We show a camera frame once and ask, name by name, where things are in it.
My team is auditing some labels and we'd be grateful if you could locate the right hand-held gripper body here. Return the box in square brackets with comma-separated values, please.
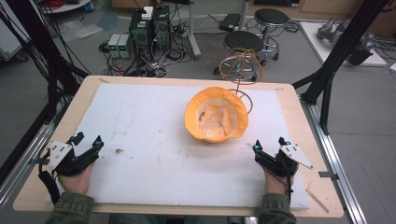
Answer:
[254, 143, 314, 178]

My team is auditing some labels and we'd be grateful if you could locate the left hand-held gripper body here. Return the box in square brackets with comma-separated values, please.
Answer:
[47, 139, 98, 177]

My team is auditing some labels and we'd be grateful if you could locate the orange bucket hat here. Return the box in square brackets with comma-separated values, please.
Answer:
[184, 86, 249, 145]

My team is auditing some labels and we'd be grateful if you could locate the person's right hand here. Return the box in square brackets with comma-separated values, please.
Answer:
[263, 167, 295, 196]

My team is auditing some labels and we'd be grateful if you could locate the person's left hand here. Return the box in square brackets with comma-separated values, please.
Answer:
[57, 161, 95, 196]

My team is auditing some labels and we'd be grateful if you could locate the grey tape piece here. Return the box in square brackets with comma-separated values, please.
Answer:
[318, 170, 340, 182]

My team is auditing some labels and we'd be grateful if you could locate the white foam mat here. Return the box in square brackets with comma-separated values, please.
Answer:
[45, 82, 311, 210]

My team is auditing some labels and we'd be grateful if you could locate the wooden stick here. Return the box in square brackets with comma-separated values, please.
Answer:
[304, 188, 331, 215]

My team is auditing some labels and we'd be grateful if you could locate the grey power supply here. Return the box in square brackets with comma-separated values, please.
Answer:
[118, 34, 134, 60]
[107, 34, 121, 59]

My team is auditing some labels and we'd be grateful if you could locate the white floor board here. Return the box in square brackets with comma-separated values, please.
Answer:
[299, 21, 389, 68]

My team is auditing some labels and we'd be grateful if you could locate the black round stool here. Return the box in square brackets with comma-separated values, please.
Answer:
[213, 30, 266, 83]
[253, 7, 290, 62]

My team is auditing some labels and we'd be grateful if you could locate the clear plastic sheet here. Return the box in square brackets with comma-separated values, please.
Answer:
[57, 18, 105, 43]

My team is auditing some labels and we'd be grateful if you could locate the black computer tower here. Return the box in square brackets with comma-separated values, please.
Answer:
[128, 9, 154, 63]
[151, 5, 172, 52]

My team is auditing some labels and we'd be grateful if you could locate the grey machine part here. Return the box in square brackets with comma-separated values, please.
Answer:
[317, 16, 377, 66]

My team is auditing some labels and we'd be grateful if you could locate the black flat device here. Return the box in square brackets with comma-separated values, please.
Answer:
[218, 12, 243, 33]

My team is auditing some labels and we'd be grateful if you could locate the grey table leg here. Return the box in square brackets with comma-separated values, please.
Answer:
[186, 0, 203, 61]

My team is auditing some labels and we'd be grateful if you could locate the white round table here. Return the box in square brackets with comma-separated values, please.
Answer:
[39, 0, 93, 15]

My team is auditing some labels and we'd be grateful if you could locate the white box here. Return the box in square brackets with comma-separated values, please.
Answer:
[141, 6, 154, 21]

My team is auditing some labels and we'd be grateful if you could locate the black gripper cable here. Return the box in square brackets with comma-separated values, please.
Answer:
[264, 166, 295, 207]

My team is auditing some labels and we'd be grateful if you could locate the black gripper strap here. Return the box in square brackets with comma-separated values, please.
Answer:
[37, 154, 62, 206]

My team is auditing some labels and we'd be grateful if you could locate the aluminium rail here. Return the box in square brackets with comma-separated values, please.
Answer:
[0, 102, 69, 208]
[299, 95, 369, 224]

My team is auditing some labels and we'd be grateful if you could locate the black metal frame post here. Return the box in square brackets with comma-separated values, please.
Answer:
[0, 0, 92, 185]
[291, 0, 391, 136]

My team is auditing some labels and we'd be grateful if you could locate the orange wire hat stand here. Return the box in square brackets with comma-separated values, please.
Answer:
[219, 47, 266, 115]

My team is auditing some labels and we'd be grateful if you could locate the tangle of floor cables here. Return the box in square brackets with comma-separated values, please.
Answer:
[98, 6, 194, 78]

